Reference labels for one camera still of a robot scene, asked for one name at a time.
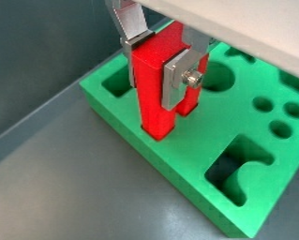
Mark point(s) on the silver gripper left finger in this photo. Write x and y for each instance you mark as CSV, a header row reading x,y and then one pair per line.
x,y
129,22

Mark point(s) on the red double-square peg object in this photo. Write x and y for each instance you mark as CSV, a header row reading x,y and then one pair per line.
x,y
148,59

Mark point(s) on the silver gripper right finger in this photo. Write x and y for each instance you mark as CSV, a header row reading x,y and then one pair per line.
x,y
180,69

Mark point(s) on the green foam shape-sorter block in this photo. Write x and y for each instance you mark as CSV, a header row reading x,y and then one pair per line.
x,y
231,154

